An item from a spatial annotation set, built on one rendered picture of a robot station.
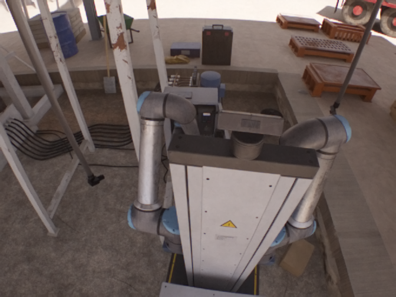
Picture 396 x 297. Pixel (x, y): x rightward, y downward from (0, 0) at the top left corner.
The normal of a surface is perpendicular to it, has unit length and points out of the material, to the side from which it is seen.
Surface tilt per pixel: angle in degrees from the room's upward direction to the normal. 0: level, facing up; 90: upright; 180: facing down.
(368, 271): 0
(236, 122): 61
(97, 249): 0
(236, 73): 90
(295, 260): 0
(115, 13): 81
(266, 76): 90
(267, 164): 90
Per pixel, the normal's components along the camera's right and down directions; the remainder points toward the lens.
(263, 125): -0.14, 0.29
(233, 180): -0.15, 0.71
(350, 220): 0.00, -0.70
